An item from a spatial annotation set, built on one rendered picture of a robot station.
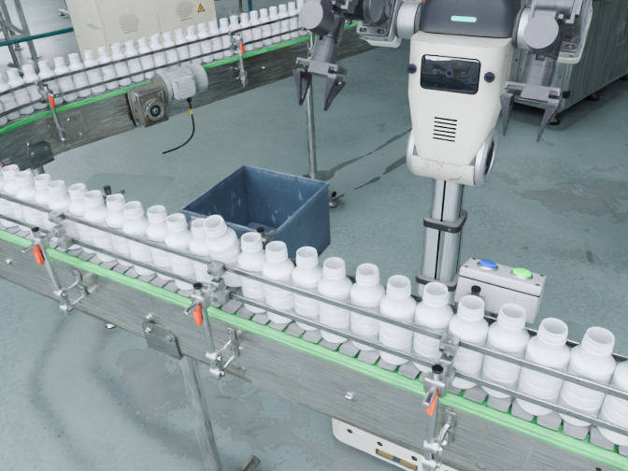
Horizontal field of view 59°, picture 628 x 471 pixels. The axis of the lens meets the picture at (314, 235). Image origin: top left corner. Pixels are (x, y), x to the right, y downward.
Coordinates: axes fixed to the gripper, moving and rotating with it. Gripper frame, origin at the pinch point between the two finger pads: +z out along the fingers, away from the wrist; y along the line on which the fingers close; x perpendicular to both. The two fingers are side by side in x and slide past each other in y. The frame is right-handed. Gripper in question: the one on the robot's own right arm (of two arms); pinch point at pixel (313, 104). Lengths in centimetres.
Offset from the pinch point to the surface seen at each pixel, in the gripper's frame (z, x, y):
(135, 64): -2, 73, -117
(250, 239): 27.7, -27.4, 5.9
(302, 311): 38, -27, 19
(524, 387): 35, -31, 59
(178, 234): 31.1, -28.5, -9.5
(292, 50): -28, 148, -84
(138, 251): 39, -26, -21
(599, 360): 26, -34, 67
